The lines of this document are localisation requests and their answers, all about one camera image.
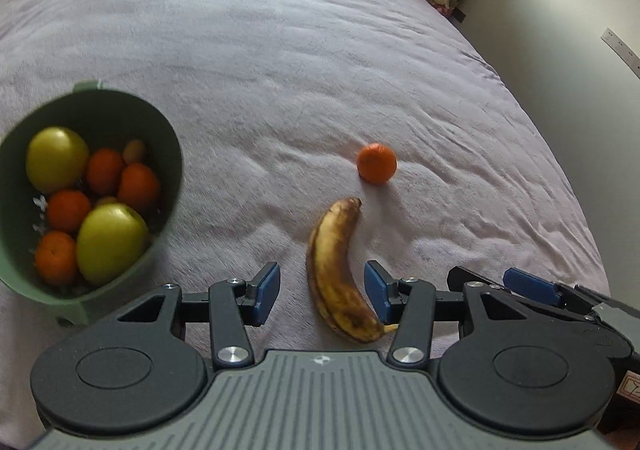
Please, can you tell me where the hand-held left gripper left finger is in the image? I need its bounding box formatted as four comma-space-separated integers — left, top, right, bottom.
116, 261, 282, 370

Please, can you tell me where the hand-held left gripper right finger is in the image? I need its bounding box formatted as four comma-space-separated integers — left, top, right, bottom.
363, 260, 526, 371

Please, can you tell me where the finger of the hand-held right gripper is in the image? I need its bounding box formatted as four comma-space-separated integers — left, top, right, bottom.
446, 266, 507, 295
502, 267, 601, 313

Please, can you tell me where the spotted ripe banana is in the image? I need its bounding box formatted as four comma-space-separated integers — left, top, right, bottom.
306, 197, 401, 345

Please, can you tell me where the orange mandarin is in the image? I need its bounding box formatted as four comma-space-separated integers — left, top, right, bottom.
356, 143, 398, 184
34, 231, 80, 287
86, 148, 126, 197
46, 189, 92, 233
116, 163, 162, 215

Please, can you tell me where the green colander bowl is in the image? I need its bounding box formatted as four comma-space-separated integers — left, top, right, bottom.
0, 81, 185, 328

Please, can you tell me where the yellow-green apple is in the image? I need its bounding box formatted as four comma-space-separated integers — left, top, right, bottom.
26, 126, 91, 195
76, 203, 151, 287

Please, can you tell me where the pink bed blanket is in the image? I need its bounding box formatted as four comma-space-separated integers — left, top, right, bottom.
0, 0, 613, 450

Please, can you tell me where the white wall strip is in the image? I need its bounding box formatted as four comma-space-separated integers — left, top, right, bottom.
601, 27, 640, 79

